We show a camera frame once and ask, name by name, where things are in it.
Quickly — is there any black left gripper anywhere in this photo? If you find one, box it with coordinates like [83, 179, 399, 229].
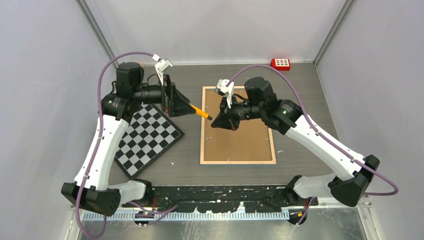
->
[134, 74, 197, 117]

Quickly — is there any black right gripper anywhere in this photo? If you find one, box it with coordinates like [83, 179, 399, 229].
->
[212, 93, 264, 131]

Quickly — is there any orange handled screwdriver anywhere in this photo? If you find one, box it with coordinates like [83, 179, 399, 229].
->
[190, 104, 213, 121]

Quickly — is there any blue picture frame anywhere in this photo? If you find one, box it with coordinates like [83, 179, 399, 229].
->
[199, 85, 277, 166]

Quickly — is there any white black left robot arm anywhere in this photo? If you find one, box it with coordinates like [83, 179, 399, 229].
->
[61, 60, 196, 217]

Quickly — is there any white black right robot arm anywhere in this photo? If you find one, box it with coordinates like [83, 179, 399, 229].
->
[211, 76, 380, 207]

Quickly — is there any black white chessboard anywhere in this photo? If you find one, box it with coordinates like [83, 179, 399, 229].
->
[114, 104, 185, 180]

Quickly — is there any red toy brick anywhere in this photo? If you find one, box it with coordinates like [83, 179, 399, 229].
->
[270, 58, 291, 71]

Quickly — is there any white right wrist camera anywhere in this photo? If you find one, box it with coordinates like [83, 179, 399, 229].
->
[214, 79, 234, 110]

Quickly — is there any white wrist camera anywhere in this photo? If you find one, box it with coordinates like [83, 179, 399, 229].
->
[152, 54, 173, 86]
[214, 79, 234, 110]

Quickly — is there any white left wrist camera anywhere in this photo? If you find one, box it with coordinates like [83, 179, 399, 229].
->
[152, 54, 173, 86]

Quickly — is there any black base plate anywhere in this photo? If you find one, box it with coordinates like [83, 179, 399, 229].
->
[135, 185, 318, 214]

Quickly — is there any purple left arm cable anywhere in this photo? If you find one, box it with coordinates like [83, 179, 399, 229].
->
[74, 51, 180, 240]

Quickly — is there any aluminium front rail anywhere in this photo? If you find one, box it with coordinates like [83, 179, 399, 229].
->
[70, 185, 373, 222]

